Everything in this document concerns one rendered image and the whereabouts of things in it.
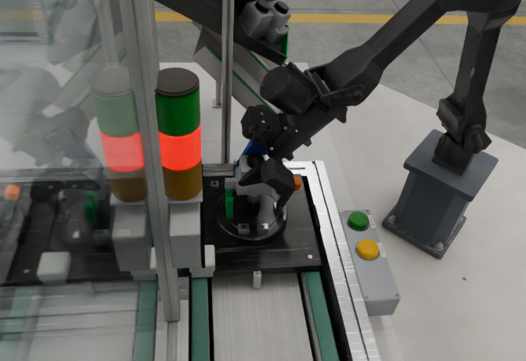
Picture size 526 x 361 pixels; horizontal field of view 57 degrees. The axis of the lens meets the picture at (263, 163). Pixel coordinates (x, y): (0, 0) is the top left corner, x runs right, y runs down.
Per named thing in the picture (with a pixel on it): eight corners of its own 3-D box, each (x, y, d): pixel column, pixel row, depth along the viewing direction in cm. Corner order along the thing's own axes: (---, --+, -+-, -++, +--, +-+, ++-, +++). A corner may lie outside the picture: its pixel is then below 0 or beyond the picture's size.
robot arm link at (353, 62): (491, -27, 74) (463, -75, 68) (526, -4, 69) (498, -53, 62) (350, 102, 84) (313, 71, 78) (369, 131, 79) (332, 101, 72)
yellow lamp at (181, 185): (202, 171, 62) (201, 142, 58) (203, 200, 58) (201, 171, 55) (162, 172, 61) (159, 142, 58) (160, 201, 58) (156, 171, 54)
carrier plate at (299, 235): (300, 179, 106) (300, 172, 105) (321, 272, 89) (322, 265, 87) (189, 182, 103) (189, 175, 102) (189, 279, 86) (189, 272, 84)
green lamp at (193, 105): (199, 108, 55) (199, 71, 52) (200, 136, 51) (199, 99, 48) (155, 109, 54) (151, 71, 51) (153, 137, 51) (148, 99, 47)
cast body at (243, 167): (268, 177, 91) (272, 149, 86) (272, 194, 88) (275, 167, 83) (224, 178, 90) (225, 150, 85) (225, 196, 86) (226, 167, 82)
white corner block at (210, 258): (214, 257, 90) (214, 243, 87) (215, 277, 86) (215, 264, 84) (189, 258, 89) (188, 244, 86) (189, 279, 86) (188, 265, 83)
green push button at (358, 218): (364, 216, 99) (365, 210, 98) (369, 232, 96) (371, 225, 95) (345, 217, 99) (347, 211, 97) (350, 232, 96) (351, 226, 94)
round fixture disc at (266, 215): (281, 190, 101) (282, 183, 99) (291, 244, 90) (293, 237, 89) (214, 193, 99) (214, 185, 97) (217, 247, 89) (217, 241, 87)
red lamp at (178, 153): (201, 141, 58) (199, 109, 55) (201, 170, 55) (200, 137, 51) (159, 142, 58) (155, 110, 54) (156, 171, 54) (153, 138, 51)
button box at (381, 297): (364, 226, 104) (370, 207, 100) (393, 315, 89) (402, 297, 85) (332, 228, 103) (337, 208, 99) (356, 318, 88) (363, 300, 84)
